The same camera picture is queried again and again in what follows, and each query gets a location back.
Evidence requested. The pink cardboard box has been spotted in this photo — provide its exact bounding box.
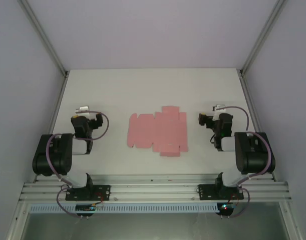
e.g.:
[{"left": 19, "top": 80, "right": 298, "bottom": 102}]
[{"left": 127, "top": 105, "right": 188, "bottom": 158}]

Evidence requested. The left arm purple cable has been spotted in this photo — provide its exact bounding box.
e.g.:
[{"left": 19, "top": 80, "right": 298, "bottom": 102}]
[{"left": 46, "top": 110, "right": 110, "bottom": 219}]

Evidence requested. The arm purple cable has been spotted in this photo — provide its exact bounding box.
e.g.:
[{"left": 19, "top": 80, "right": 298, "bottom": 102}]
[
  {"left": 46, "top": 110, "right": 110, "bottom": 219},
  {"left": 219, "top": 106, "right": 275, "bottom": 219}
]

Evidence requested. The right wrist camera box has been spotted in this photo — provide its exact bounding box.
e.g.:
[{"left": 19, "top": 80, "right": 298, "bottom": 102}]
[{"left": 212, "top": 104, "right": 227, "bottom": 121}]

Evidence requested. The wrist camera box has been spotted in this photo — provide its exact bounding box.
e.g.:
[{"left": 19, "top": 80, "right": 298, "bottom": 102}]
[
  {"left": 212, "top": 104, "right": 227, "bottom": 121},
  {"left": 75, "top": 105, "right": 91, "bottom": 115}
]

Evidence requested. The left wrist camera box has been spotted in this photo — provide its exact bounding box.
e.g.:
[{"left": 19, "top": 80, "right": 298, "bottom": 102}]
[{"left": 75, "top": 105, "right": 91, "bottom": 115}]

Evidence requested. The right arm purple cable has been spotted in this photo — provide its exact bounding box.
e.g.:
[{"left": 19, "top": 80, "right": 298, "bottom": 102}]
[{"left": 219, "top": 106, "right": 275, "bottom": 219}]

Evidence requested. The aluminium table side rail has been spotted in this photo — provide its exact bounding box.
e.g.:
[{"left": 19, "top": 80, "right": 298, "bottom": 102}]
[
  {"left": 46, "top": 73, "right": 68, "bottom": 137},
  {"left": 239, "top": 74, "right": 263, "bottom": 133}
]

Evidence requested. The left arm red wire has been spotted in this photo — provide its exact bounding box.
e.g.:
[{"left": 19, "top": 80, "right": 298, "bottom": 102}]
[{"left": 95, "top": 192, "right": 106, "bottom": 207}]

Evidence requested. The arm red wire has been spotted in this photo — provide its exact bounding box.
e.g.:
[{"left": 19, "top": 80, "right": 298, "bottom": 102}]
[
  {"left": 95, "top": 192, "right": 106, "bottom": 207},
  {"left": 228, "top": 193, "right": 244, "bottom": 206}
]

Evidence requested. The right arm red wire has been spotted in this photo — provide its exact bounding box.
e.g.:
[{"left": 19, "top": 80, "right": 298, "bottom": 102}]
[{"left": 228, "top": 193, "right": 244, "bottom": 206}]

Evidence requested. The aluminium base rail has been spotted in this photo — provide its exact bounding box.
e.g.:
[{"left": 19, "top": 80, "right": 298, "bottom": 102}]
[{"left": 20, "top": 173, "right": 292, "bottom": 203}]

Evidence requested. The pale slotted cable duct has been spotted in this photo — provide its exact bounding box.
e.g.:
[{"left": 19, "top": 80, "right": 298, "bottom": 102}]
[{"left": 29, "top": 202, "right": 218, "bottom": 214}]

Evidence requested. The aluminium frame post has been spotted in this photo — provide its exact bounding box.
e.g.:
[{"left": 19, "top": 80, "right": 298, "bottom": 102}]
[
  {"left": 239, "top": 0, "right": 288, "bottom": 77},
  {"left": 17, "top": 0, "right": 70, "bottom": 78}
]

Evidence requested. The aluminium frame leg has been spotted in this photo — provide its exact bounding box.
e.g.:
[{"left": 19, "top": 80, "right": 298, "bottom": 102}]
[
  {"left": 279, "top": 199, "right": 302, "bottom": 240},
  {"left": 6, "top": 201, "right": 31, "bottom": 240}
]

